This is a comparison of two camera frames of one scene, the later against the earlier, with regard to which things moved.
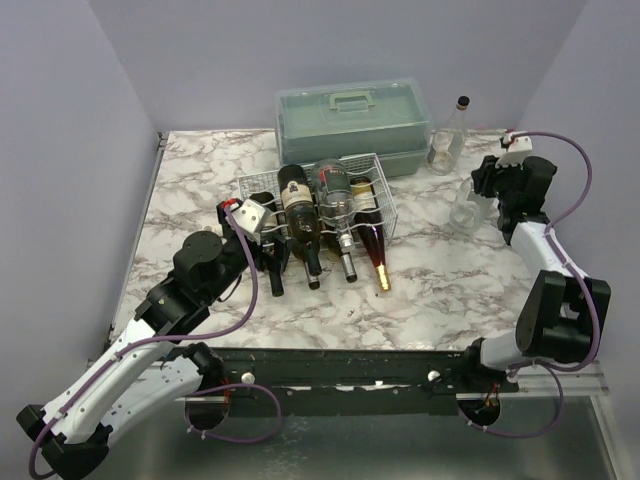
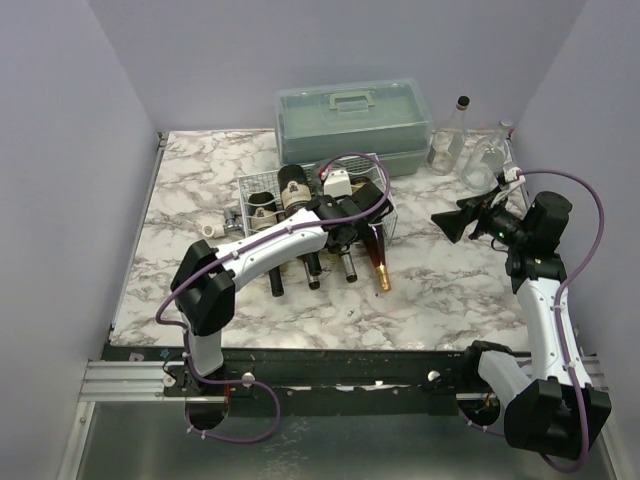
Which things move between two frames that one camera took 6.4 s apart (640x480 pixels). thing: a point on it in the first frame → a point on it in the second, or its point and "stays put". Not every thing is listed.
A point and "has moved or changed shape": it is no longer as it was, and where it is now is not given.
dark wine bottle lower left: x=271 y=243 stays put
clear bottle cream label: x=448 y=143 stays put
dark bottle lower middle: x=313 y=269 stays put
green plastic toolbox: x=341 y=119 stays put
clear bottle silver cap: x=465 y=215 has moved or changed shape
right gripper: x=488 y=178 → x=480 y=219
